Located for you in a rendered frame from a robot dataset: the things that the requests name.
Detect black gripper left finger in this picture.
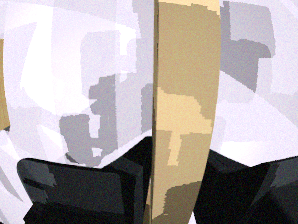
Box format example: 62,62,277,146
16,136,152,224

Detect long tan wooden rail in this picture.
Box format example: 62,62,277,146
150,0,221,224

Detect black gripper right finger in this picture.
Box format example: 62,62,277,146
193,148,298,224

